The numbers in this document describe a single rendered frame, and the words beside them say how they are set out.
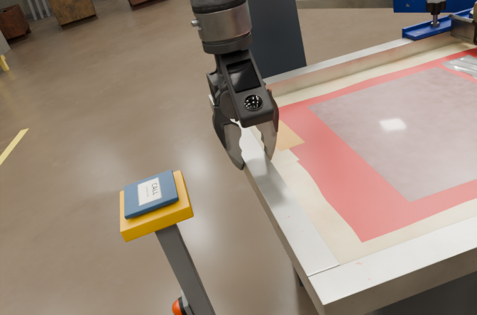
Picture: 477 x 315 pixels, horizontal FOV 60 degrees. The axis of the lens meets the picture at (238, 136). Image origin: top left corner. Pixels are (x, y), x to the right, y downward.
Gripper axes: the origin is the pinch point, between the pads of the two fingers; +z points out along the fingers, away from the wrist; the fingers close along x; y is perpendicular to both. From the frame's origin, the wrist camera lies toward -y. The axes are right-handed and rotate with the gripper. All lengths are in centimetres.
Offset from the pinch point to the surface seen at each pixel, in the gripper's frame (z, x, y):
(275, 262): 103, -13, 74
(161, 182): 7.1, 16.2, 13.2
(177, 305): 37.7, 21.8, 11.2
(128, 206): 7.4, 22.9, 9.4
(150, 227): 10.4, 19.9, 5.4
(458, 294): 16.9, -20.1, -22.3
